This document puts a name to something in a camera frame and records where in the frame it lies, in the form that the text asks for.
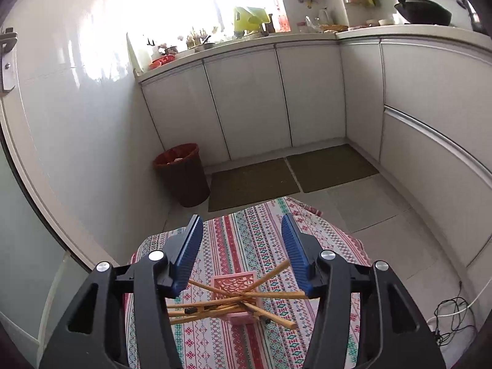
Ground black cable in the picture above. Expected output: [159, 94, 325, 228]
[434, 280, 477, 347]

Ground brown trash bin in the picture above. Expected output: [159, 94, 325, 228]
[153, 143, 210, 207]

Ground black wok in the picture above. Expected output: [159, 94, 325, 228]
[374, 0, 452, 25]

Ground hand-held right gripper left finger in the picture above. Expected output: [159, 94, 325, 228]
[38, 214, 204, 369]

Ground bundle of bamboo chopsticks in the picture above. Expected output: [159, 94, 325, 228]
[167, 259, 308, 329]

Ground patterned tablecloth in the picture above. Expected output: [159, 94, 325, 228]
[125, 196, 371, 369]

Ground white kitchen cabinets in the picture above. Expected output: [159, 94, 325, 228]
[134, 27, 492, 277]

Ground metal door handle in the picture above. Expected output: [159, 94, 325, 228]
[0, 27, 18, 97]

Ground frosted glass door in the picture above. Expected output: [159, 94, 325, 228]
[0, 131, 77, 354]

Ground white cable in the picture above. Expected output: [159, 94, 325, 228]
[430, 277, 486, 320]

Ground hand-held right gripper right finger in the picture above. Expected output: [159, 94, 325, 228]
[280, 214, 446, 369]

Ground white cutting board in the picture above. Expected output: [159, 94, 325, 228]
[126, 33, 150, 73]

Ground pink plastic utensil basket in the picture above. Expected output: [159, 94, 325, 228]
[209, 271, 270, 325]

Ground yellow-green container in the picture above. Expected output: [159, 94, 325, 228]
[234, 6, 270, 35]

